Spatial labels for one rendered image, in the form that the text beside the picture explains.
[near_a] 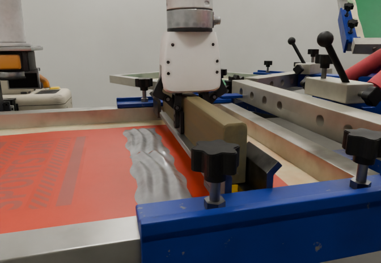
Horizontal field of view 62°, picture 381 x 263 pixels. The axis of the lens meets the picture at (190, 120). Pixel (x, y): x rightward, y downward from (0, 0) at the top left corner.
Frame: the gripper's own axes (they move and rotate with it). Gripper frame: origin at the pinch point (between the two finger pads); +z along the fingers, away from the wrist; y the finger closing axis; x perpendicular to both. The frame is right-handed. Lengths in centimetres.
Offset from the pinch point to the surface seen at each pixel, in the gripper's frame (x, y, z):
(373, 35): -74, -108, -17
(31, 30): -380, 101, -32
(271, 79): -41, -38, -2
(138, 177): 9.2, 10.2, 5.8
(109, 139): -12.1, 14.1, 5.8
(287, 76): -45, -46, -2
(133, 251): 28.7, 12.4, 3.8
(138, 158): 1.9, 9.6, 5.6
